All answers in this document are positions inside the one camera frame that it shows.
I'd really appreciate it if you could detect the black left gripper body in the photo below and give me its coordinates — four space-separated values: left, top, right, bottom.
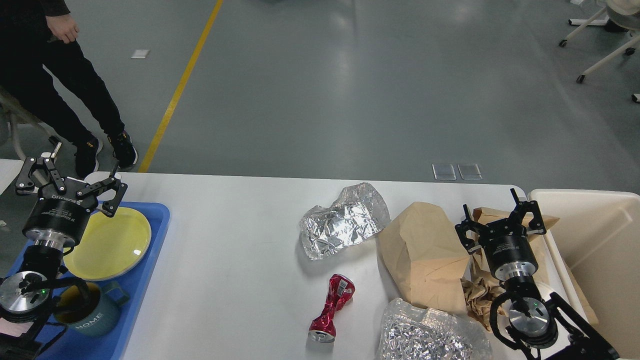
22 194 98 248

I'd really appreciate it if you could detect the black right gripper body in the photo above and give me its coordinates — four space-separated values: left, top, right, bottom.
478 233 538 281

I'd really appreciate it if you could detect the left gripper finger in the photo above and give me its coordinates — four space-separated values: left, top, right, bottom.
75 164 128 218
14 157 67 196

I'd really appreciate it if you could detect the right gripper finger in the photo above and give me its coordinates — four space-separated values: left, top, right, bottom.
502 187 547 236
454 204 493 255

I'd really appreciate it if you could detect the yellow plastic plate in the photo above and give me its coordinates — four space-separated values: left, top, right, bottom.
70 207 153 254

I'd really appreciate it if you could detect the teal HOME mug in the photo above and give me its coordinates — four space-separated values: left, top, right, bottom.
54 280 130 337

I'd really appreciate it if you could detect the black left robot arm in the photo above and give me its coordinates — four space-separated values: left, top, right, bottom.
0 153 128 360

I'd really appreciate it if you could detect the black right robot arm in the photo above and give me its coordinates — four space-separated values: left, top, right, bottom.
455 189 620 360

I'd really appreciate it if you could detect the person's hand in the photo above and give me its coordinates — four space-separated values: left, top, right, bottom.
45 13 80 44

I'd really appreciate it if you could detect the brown paper bag right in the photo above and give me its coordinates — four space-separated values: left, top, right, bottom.
471 231 599 325

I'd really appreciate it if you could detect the large brown paper bag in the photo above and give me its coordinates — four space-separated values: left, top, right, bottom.
378 202 469 315

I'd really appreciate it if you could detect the pink plate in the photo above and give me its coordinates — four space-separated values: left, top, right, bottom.
63 249 147 281

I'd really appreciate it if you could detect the crumpled brown paper ball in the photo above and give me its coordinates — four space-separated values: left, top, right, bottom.
461 271 505 332

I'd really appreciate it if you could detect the beige plastic bin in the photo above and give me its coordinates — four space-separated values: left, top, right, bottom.
529 189 640 360

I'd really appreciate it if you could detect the crumpled foil sheet upper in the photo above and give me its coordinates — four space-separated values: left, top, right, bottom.
299 182 391 261

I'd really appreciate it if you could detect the crumpled foil sheet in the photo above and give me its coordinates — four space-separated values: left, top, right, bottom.
299 182 391 261
375 298 493 360

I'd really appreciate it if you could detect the crumpled foil sheet lower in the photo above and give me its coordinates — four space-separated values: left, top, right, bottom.
375 298 493 360

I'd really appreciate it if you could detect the person in black clothes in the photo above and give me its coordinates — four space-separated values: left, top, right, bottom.
0 0 138 179

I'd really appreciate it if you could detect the crushed red can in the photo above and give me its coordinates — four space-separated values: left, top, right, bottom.
308 273 355 344

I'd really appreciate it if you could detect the white chair base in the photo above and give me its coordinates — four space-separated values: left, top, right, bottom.
558 0 640 104

